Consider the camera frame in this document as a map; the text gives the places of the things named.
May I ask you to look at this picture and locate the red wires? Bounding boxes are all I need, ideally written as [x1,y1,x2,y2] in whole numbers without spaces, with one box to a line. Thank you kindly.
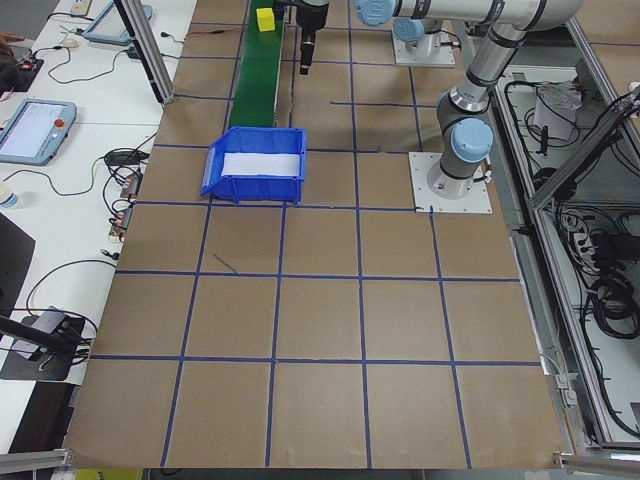
[185,27,242,40]

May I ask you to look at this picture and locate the small circuit board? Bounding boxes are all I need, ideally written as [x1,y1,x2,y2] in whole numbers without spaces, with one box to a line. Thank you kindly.
[121,171,143,202]
[108,206,134,242]

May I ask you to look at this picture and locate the white desk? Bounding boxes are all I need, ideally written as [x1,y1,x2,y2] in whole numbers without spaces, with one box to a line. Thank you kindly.
[0,0,199,454]

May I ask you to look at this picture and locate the aluminium profile post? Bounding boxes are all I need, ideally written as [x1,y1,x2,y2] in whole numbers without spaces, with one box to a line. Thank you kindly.
[113,0,177,105]

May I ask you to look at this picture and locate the V-shaped metal frame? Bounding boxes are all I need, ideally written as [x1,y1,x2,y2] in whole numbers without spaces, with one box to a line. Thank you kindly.
[492,19,640,480]

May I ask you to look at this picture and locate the black power adapter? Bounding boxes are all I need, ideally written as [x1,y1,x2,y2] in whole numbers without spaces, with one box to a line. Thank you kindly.
[103,148,150,167]

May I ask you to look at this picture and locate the dark sleeved person forearm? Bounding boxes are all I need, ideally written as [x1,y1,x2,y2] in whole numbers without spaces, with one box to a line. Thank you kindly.
[0,47,22,96]

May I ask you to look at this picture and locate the crumpled white bag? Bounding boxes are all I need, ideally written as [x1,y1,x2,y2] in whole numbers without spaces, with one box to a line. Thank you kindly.
[532,79,585,142]

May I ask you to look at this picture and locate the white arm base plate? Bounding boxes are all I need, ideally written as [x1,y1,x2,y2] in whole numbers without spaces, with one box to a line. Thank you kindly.
[408,151,495,215]
[393,32,457,67]

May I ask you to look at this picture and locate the black monitor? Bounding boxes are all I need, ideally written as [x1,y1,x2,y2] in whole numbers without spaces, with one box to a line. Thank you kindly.
[0,212,37,314]

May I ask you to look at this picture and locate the black cable coil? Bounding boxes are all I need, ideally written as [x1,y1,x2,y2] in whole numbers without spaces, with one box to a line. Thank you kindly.
[582,272,640,344]

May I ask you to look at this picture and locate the green conveyor belt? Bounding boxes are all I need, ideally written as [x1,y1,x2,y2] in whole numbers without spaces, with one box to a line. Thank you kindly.
[228,0,287,129]

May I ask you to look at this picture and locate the grey metal bracket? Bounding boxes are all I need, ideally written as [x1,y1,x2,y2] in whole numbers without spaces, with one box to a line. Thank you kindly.
[548,370,581,414]

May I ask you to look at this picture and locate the black camera stand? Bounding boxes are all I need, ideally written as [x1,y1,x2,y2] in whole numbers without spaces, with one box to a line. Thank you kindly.
[0,307,87,382]

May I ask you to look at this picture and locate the person hand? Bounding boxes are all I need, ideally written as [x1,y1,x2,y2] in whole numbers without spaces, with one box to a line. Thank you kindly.
[0,31,25,56]

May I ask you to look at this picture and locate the white foam liner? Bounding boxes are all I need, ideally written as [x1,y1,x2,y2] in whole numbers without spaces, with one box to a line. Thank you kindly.
[221,152,302,177]

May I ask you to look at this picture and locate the aluminium frame bar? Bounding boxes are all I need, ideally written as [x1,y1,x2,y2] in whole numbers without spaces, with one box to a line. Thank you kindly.
[551,448,640,477]
[0,446,75,472]

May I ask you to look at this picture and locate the light blue teach pendant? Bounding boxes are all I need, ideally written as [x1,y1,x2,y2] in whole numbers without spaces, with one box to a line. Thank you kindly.
[0,98,79,166]
[81,0,155,47]

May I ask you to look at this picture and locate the blue plastic bin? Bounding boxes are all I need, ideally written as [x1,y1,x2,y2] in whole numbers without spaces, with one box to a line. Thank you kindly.
[199,126,309,205]

